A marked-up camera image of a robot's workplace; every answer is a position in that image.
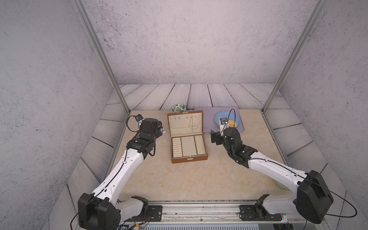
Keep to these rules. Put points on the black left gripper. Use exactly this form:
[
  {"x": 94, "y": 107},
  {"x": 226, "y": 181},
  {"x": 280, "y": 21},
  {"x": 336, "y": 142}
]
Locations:
[{"x": 158, "y": 132}]

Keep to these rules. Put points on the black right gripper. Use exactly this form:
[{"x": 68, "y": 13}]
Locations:
[{"x": 218, "y": 137}]

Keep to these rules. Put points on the brown leather jewelry box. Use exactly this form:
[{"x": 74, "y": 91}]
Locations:
[{"x": 187, "y": 137}]

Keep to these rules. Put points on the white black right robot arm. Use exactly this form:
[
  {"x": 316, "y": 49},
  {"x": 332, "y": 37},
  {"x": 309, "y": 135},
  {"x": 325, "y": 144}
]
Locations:
[{"x": 311, "y": 197}]

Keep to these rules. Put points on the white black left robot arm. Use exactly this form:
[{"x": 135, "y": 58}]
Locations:
[{"x": 100, "y": 210}]

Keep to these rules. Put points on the yellow cream puff pastry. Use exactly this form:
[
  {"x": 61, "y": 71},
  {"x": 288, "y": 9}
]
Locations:
[{"x": 232, "y": 123}]

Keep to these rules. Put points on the blue plate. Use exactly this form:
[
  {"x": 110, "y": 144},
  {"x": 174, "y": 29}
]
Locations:
[{"x": 230, "y": 115}]

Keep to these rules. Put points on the lilac plastic tray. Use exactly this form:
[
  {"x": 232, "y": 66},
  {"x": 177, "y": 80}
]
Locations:
[{"x": 209, "y": 117}]

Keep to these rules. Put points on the green leaf pattern bowl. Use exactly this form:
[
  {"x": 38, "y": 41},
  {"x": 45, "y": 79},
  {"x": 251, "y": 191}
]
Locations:
[{"x": 179, "y": 108}]

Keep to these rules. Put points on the light green bowl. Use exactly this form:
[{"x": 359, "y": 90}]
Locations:
[{"x": 281, "y": 186}]

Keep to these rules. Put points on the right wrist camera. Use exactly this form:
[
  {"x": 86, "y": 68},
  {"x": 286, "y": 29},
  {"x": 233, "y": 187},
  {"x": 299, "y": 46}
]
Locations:
[{"x": 223, "y": 124}]

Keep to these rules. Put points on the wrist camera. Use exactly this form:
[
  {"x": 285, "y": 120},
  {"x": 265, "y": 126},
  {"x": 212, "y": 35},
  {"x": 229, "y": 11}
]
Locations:
[
  {"x": 223, "y": 124},
  {"x": 139, "y": 119}
]

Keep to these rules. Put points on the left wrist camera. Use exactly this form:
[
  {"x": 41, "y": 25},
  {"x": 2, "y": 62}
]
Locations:
[{"x": 139, "y": 119}]

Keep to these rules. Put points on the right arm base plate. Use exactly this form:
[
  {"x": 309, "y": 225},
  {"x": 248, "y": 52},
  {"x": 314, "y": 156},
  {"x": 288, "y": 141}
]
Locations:
[{"x": 257, "y": 213}]

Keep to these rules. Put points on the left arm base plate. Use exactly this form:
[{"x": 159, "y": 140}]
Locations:
[{"x": 151, "y": 213}]

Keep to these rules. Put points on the left aluminium frame post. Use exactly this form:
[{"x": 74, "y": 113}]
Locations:
[{"x": 99, "y": 50}]

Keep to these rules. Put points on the aluminium frame post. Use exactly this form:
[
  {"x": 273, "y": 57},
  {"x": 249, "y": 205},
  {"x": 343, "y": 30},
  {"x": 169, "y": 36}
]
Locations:
[
  {"x": 99, "y": 50},
  {"x": 305, "y": 33}
]

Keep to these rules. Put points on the right aluminium frame post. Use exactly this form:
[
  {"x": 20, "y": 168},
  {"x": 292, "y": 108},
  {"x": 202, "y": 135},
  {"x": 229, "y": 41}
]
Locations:
[{"x": 305, "y": 33}]

